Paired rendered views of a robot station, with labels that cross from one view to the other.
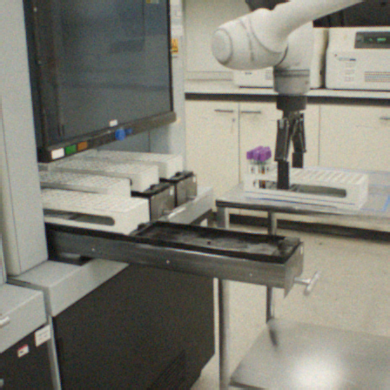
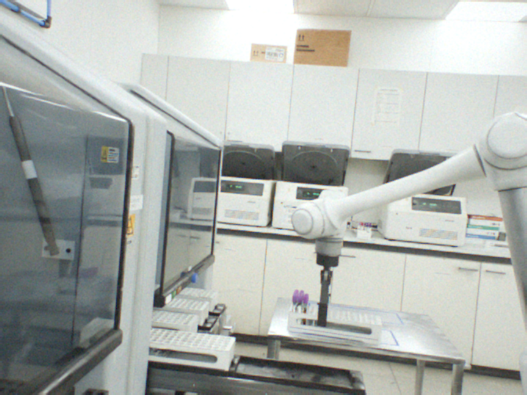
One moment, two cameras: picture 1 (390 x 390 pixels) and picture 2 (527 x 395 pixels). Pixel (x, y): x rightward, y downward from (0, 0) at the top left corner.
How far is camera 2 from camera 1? 0.51 m
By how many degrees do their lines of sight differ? 24
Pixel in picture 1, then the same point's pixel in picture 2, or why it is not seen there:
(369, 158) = (303, 284)
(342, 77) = (285, 220)
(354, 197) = (377, 334)
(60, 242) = (159, 379)
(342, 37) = (287, 190)
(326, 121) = (270, 252)
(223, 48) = (305, 223)
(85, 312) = not seen: outside the picture
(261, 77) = (221, 215)
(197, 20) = not seen: hidden behind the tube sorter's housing
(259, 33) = (331, 215)
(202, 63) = not seen: hidden behind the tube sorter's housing
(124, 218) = (227, 356)
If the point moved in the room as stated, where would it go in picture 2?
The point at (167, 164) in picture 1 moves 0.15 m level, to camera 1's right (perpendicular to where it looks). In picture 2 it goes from (212, 299) to (252, 299)
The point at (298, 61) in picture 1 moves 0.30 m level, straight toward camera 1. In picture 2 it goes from (339, 232) to (376, 248)
